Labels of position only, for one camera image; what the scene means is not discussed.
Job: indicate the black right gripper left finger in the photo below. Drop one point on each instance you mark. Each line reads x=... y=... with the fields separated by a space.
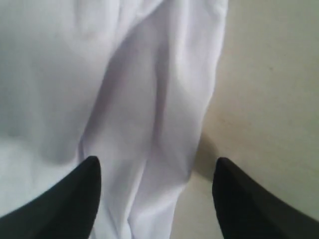
x=65 y=211

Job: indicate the white t-shirt red lettering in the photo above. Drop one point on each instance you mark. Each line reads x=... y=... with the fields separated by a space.
x=127 y=81

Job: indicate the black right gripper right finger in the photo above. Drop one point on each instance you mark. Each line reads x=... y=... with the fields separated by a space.
x=246 y=210

